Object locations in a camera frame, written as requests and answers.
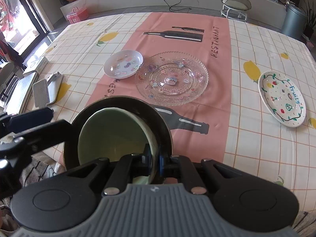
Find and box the small white sticker dish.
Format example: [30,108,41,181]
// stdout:
[103,50,144,79]

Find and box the checked pink tablecloth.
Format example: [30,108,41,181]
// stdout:
[35,12,315,212]

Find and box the pink storage box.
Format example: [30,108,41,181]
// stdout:
[66,7,89,24]

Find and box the white fruit pattern plate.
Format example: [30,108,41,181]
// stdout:
[258,71,306,128]

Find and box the potted green plant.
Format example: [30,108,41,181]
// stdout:
[299,0,315,39]

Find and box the green ceramic bowl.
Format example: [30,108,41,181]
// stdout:
[78,107,159,185]

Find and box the white round stool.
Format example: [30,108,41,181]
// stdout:
[221,0,252,22]

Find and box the grey trash can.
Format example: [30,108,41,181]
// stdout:
[281,4,308,40]

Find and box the orange steel bowl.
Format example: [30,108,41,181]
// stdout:
[63,96,173,170]

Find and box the clear glass plate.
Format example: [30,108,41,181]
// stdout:
[135,51,209,106]

